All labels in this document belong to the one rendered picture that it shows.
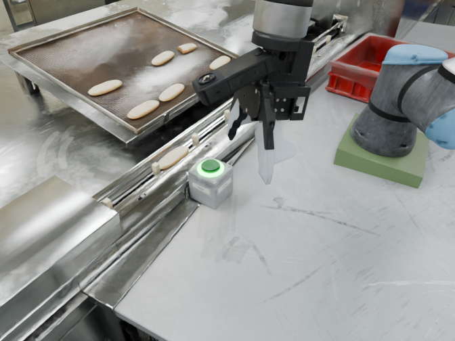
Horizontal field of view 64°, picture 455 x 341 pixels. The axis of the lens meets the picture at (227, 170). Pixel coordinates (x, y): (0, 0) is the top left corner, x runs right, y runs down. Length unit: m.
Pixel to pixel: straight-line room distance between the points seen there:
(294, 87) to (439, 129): 0.32
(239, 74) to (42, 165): 0.62
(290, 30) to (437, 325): 0.51
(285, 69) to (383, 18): 1.07
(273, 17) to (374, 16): 1.12
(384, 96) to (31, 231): 0.74
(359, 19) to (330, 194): 0.93
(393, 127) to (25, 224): 0.76
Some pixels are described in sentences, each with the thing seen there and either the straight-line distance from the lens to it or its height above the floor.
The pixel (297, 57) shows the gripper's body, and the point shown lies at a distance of 0.55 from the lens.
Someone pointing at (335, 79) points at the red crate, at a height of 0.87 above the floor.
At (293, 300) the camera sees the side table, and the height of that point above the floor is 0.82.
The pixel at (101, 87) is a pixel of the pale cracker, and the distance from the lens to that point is 1.04.
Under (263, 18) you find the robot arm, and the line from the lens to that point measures 0.51.
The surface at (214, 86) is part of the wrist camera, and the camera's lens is 0.50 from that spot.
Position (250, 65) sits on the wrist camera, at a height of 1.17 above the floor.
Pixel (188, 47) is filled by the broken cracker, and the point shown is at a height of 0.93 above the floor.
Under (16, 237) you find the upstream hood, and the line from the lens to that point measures 0.68.
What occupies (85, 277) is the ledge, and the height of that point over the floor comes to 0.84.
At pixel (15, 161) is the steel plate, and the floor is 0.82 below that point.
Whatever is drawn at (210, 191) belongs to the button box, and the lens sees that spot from 0.74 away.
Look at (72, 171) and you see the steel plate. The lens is 0.94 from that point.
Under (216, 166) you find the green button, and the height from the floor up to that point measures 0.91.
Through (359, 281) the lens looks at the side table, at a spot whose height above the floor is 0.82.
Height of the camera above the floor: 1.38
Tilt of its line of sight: 40 degrees down
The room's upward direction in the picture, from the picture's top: straight up
